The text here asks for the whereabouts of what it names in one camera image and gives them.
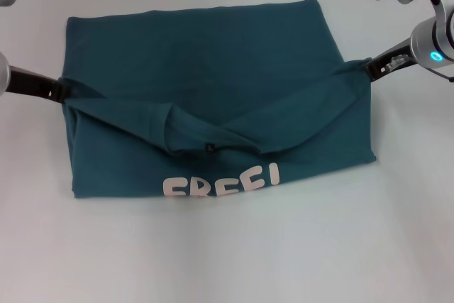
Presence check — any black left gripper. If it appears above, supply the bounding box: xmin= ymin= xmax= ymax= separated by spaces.
xmin=5 ymin=65 xmax=67 ymax=104

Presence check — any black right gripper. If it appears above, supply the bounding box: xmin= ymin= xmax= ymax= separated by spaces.
xmin=365 ymin=42 xmax=419 ymax=81

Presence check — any teal blue t-shirt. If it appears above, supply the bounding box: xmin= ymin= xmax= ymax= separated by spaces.
xmin=58 ymin=0 xmax=377 ymax=199

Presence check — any silver plug with thin cable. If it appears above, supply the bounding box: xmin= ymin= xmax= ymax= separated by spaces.
xmin=387 ymin=54 xmax=454 ymax=83

